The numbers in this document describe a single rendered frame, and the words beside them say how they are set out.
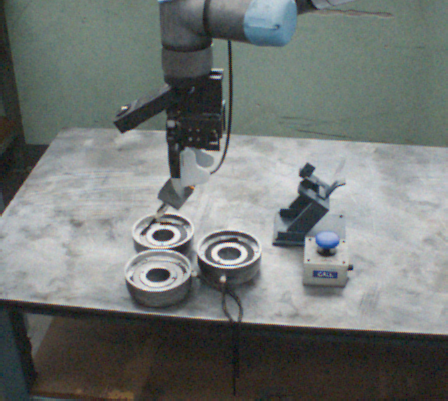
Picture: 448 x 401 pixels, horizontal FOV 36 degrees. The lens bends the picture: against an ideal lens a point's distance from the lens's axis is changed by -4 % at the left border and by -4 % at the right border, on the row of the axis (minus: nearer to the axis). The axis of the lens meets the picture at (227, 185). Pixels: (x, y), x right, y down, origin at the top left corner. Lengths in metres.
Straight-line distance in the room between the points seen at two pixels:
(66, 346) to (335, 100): 1.68
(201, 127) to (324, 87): 1.74
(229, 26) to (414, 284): 0.52
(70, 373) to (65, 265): 0.25
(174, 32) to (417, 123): 1.94
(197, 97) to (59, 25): 1.84
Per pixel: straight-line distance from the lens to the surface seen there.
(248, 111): 2.83
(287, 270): 1.19
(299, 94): 2.79
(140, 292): 1.10
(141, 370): 1.37
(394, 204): 1.38
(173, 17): 1.00
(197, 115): 1.07
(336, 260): 1.15
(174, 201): 1.16
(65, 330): 1.48
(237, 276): 1.14
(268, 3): 0.95
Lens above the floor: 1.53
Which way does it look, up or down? 31 degrees down
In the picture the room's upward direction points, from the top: straight up
